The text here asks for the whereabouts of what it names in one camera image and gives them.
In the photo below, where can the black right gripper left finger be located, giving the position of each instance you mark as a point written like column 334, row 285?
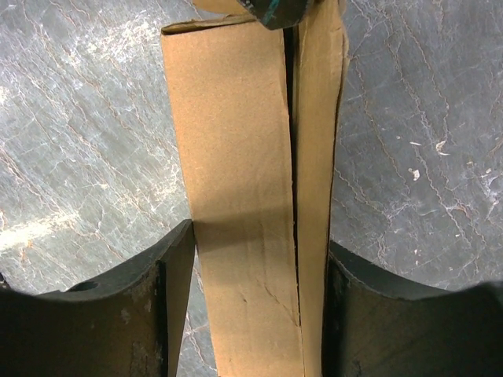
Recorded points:
column 127, row 321

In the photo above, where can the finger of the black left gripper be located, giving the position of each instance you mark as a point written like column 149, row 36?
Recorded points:
column 277, row 14

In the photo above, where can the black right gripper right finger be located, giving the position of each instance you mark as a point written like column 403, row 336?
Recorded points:
column 377, row 323

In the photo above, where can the brown cardboard paper box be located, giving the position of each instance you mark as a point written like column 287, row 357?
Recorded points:
column 255, row 114

